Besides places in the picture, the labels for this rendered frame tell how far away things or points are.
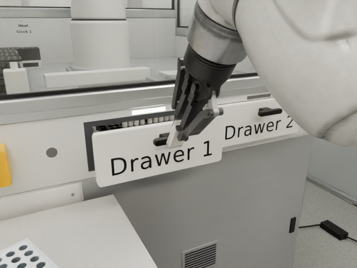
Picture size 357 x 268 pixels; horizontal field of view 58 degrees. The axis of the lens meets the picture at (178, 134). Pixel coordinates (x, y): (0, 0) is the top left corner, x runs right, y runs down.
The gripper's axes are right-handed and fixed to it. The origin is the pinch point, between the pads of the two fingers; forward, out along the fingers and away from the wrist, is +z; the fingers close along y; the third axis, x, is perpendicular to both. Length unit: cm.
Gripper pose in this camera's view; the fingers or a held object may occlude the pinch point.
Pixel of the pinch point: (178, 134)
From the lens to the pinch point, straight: 60.5
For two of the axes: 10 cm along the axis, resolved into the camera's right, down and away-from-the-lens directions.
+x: -8.9, 1.5, -4.2
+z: -2.6, 6.0, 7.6
